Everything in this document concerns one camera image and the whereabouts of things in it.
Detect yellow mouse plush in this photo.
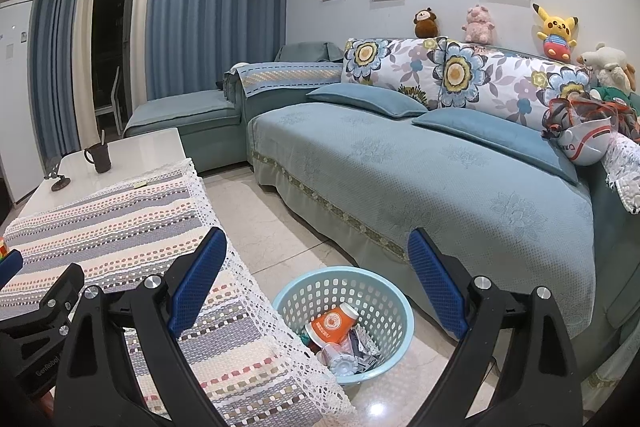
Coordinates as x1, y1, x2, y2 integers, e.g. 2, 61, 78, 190
532, 3, 580, 62

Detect white refrigerator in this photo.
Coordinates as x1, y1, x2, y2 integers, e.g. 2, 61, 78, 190
0, 0, 38, 208

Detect teal sofa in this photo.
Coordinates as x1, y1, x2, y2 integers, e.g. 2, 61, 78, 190
122, 38, 640, 388

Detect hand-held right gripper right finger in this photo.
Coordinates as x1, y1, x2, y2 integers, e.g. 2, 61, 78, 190
406, 228, 587, 427

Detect small dark desk stand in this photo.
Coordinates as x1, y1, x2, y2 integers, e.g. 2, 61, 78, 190
44, 159, 72, 192

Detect white sheep plush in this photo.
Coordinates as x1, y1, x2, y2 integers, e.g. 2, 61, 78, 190
576, 43, 636, 90

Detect silver foil wrapper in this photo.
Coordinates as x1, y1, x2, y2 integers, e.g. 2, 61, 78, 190
350, 327, 382, 370

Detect light blue plastic basket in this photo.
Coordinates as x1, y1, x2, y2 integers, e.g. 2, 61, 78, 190
272, 266, 416, 389

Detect plush in green clothes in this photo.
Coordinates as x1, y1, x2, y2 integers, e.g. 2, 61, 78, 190
590, 83, 640, 140

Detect orange paper cup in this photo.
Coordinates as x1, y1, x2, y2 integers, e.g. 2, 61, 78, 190
306, 304, 359, 348

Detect dark glass balcony door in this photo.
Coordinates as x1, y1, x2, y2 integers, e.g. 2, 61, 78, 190
92, 0, 146, 132

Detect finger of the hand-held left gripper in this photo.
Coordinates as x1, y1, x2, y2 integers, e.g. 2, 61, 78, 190
0, 251, 24, 290

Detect dark mug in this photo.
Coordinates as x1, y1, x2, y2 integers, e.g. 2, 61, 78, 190
83, 143, 113, 172

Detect pink pig plush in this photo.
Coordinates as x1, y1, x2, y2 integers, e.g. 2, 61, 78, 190
461, 4, 496, 44

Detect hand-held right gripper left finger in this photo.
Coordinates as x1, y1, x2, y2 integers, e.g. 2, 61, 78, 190
50, 227, 228, 427

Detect brown monkey plush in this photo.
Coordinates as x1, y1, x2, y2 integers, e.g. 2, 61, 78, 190
412, 7, 441, 39

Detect blue curtain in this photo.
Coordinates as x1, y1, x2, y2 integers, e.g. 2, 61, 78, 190
27, 0, 98, 156
145, 0, 292, 96

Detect clear plastic cup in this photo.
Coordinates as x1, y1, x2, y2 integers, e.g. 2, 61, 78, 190
316, 342, 366, 375

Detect blue pillow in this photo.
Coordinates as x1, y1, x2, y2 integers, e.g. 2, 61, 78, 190
397, 109, 581, 185
305, 83, 428, 118

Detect striped sofa throw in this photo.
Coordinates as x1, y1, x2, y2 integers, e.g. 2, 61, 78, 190
235, 62, 345, 98

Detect striped lace tablecloth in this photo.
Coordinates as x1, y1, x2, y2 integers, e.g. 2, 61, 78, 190
0, 158, 358, 427

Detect floral cushion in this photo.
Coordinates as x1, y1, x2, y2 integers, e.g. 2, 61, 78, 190
436, 38, 596, 132
341, 37, 449, 112

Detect white helmet with red straps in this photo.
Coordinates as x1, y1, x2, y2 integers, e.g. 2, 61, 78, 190
542, 94, 628, 165

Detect white lace cloth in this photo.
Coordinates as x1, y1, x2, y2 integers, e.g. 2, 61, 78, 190
602, 132, 640, 214

